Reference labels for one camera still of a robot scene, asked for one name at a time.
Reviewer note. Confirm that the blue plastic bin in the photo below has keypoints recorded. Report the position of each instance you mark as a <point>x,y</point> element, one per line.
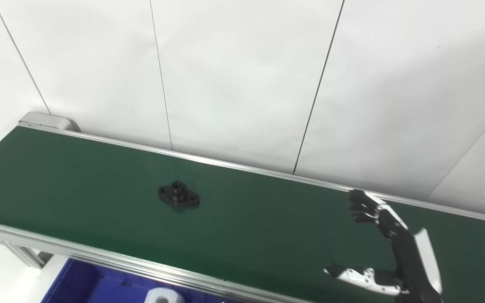
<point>99,286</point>

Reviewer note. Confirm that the green conveyor belt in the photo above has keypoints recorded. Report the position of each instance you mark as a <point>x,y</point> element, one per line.
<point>99,202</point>

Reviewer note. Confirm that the grey conveyor end cap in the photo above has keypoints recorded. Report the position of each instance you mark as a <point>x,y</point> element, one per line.
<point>49,121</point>

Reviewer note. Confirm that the black flange part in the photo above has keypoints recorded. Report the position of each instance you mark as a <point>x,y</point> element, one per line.
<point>178,195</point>

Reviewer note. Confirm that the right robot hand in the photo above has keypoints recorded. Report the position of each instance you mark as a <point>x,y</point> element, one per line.
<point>411,261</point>

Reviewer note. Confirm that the white hexagonal part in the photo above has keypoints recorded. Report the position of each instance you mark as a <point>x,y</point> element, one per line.
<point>162,297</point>

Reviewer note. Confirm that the aluminium conveyor support leg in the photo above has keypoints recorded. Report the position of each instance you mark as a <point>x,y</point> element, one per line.
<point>27,254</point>

